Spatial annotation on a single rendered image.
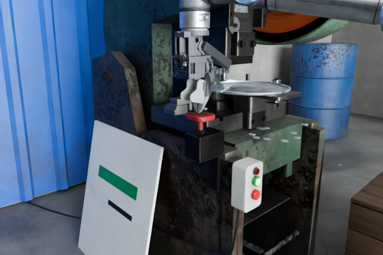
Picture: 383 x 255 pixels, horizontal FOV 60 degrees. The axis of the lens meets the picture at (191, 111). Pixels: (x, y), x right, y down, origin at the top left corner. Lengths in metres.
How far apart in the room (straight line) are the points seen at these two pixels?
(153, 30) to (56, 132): 1.09
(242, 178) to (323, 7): 0.46
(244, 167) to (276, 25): 0.79
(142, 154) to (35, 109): 1.01
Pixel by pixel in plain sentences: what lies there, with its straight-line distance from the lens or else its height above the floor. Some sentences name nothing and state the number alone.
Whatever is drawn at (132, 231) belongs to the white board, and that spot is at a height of 0.25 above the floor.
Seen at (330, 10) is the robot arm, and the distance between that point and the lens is 0.84.
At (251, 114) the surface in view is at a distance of 1.14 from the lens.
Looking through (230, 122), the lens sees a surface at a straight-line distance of 1.11.
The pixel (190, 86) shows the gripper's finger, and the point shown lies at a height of 0.83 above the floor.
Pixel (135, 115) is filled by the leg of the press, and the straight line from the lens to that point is 1.29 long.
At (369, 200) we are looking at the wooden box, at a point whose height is 0.35.
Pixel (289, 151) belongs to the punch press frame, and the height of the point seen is 0.55.
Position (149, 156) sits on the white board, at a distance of 1.20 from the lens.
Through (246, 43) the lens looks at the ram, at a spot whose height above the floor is 0.94.
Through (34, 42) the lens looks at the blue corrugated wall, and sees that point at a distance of 2.07.
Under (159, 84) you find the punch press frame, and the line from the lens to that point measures 1.29.
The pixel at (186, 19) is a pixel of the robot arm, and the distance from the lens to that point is 0.82.
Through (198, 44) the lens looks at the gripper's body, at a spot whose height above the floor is 0.94.
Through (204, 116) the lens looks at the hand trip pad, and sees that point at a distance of 0.86.
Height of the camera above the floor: 0.97
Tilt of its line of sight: 13 degrees down
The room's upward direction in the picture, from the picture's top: straight up
